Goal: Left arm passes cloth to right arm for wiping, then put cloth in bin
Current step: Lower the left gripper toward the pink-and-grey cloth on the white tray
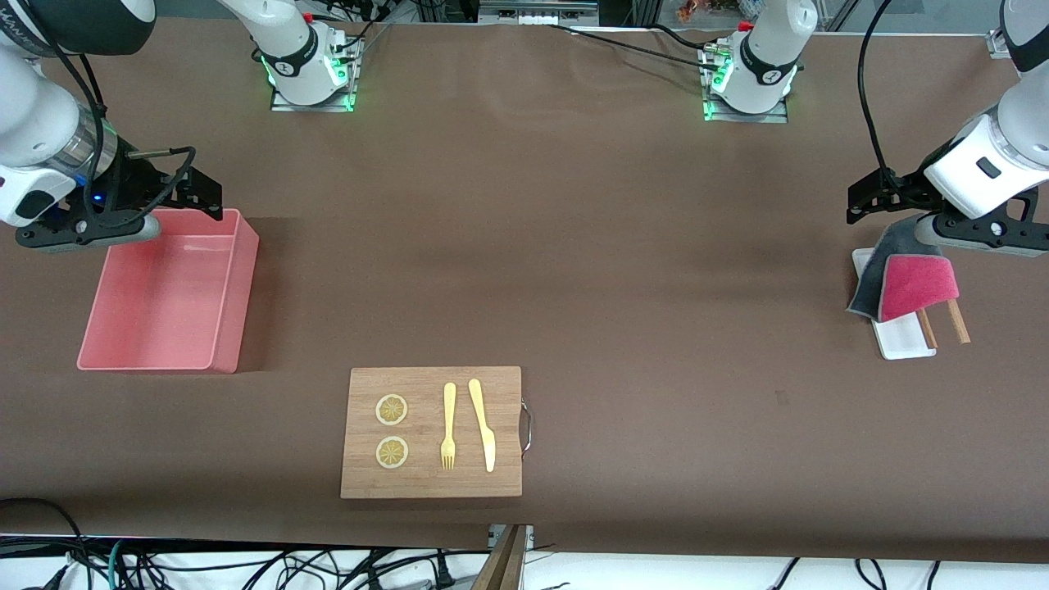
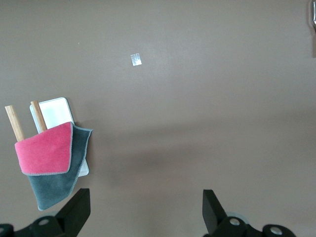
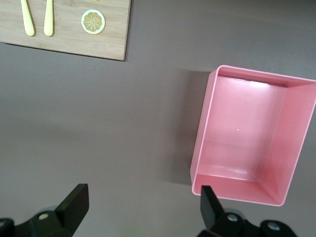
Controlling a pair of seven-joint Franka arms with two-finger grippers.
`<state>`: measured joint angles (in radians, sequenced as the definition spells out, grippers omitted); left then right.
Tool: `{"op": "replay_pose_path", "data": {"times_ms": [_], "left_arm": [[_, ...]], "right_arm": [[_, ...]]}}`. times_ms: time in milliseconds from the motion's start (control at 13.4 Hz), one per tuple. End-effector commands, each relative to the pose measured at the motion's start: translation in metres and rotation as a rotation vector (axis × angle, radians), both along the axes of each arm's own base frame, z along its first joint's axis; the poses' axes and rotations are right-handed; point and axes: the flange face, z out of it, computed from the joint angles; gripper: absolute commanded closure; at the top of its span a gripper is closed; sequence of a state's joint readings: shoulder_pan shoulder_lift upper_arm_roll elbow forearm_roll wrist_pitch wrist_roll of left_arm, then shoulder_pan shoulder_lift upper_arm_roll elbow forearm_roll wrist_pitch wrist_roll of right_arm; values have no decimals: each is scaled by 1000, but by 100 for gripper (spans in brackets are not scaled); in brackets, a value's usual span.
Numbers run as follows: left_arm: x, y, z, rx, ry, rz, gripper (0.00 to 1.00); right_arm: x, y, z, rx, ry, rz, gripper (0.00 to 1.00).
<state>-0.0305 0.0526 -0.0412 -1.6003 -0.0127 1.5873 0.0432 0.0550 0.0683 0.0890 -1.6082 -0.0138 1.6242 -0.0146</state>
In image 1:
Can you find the round wooden stick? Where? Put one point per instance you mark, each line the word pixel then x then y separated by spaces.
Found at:
pixel 928 329
pixel 959 324

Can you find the white rectangular tray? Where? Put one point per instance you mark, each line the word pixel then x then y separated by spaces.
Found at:
pixel 901 340

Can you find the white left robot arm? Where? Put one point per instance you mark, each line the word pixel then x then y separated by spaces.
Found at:
pixel 1008 156

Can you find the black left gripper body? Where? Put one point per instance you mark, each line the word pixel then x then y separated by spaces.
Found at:
pixel 904 188

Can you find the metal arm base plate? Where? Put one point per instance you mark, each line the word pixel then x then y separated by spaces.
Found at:
pixel 311 107
pixel 742 118

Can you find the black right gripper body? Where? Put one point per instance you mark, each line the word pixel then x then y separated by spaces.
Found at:
pixel 131 182

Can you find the pink and grey cloth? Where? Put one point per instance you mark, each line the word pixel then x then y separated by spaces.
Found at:
pixel 918 283

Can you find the wooden cutting board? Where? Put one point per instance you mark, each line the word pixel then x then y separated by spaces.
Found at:
pixel 422 385

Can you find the orange toy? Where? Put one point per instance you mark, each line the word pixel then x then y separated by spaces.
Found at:
pixel 691 10

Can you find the yellow plastic knife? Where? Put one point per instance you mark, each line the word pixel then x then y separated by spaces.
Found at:
pixel 489 451

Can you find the black power plug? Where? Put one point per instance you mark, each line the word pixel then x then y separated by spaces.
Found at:
pixel 444 572

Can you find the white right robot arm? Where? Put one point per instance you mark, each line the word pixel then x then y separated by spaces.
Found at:
pixel 33 115

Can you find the dried lemon slice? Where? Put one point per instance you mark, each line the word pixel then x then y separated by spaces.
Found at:
pixel 392 452
pixel 392 410

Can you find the grey metal shelf box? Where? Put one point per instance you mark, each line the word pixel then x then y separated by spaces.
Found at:
pixel 537 10

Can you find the silver metal bracket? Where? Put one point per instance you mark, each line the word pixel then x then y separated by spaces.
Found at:
pixel 529 537

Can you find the yellow plastic fork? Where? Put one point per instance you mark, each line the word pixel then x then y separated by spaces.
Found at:
pixel 449 410

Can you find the brown table cover sheet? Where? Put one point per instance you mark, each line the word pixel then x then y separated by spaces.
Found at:
pixel 656 246

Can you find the pink plastic bin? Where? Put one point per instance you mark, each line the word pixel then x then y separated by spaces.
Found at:
pixel 164 311

